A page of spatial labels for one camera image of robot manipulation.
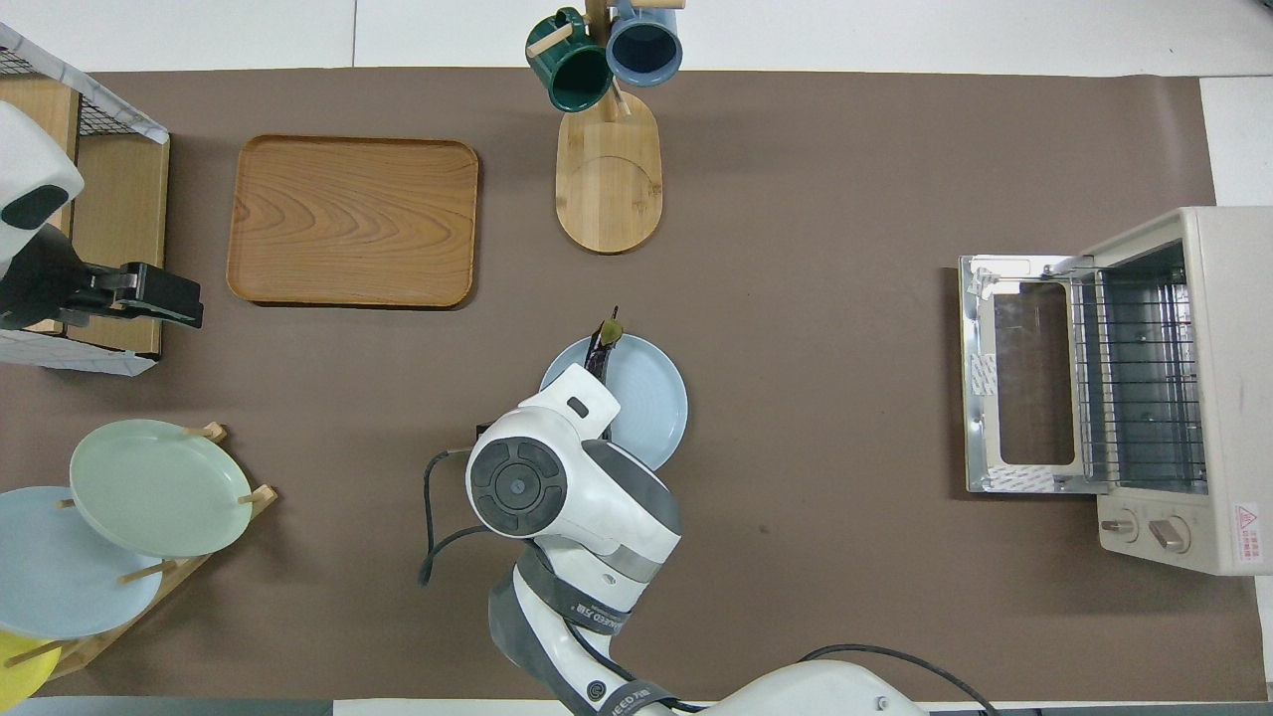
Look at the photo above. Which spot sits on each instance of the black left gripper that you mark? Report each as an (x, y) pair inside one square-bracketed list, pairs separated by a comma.
[(40, 288)]

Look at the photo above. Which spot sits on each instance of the dark purple eggplant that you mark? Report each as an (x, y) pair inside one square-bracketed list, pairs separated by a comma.
[(602, 348)]

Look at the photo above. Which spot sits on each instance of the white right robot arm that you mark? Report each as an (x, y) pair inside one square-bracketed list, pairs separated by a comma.
[(577, 497)]

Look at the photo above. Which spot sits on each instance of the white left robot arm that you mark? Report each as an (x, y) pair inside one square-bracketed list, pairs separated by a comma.
[(30, 169)]

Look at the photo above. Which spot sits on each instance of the beige toaster oven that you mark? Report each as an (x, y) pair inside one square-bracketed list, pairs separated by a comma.
[(1233, 348)]

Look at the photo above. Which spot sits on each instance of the wooden shelf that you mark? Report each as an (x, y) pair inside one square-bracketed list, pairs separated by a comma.
[(124, 229)]

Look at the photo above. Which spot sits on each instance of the pale green plate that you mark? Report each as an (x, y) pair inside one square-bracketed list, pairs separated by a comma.
[(159, 487)]

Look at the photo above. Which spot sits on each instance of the wooden tray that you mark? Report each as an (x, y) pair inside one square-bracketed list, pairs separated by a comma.
[(353, 219)]

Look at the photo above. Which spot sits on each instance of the wooden plate rack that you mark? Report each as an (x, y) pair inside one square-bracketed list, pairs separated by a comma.
[(257, 497)]

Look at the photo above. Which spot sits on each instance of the large light blue plate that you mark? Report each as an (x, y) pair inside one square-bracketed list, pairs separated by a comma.
[(60, 587)]

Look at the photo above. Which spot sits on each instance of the yellow plate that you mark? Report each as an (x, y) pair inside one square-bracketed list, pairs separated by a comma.
[(25, 671)]

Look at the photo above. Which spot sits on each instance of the wooden mug tree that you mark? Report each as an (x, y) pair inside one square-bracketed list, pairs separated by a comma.
[(609, 189)]

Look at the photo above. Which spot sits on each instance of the dark green mug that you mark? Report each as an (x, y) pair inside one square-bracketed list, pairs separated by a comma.
[(572, 75)]

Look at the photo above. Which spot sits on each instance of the blue mug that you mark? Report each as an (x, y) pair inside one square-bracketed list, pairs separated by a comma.
[(644, 50)]

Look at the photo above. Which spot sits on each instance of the brown table mat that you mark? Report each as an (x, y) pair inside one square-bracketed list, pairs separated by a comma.
[(796, 398)]

